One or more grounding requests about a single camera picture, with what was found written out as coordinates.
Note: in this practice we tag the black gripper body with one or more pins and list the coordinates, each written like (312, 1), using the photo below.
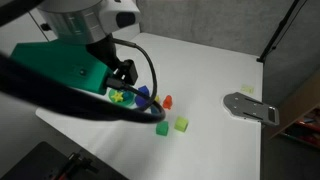
(103, 51)

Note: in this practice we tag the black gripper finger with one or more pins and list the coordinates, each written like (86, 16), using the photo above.
(122, 74)
(133, 71)

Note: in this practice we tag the small yellow toy object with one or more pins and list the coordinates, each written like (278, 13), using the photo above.
(157, 98)

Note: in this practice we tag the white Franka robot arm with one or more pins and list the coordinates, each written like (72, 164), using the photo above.
(76, 16)

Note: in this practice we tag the green plastic bowl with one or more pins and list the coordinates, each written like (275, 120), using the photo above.
(129, 102)

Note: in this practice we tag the orange toy object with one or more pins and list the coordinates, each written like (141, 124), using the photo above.
(167, 102)

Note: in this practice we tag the small blue toy block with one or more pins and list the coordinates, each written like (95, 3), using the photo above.
(144, 90)

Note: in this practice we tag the light blue toy piece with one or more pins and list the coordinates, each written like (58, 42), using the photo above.
(127, 96)

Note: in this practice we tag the yellow star toy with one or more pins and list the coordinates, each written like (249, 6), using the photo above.
(117, 96)

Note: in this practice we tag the purple toy block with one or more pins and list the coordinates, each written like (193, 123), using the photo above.
(140, 101)

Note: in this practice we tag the dark blue toy cube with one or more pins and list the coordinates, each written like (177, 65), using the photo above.
(154, 109)

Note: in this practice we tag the lime green toy cube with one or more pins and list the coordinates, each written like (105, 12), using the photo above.
(181, 124)

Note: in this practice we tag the black tripod equipment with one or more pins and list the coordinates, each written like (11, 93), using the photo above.
(50, 163)

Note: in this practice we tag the yellow tape piece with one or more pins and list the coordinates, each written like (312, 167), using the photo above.
(247, 89)

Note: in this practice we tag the gray metal mounting plate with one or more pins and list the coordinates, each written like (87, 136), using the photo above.
(248, 106)

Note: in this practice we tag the black stand pole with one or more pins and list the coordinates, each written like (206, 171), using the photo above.
(278, 31)

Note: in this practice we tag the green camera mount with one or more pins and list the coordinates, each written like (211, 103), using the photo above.
(56, 65)

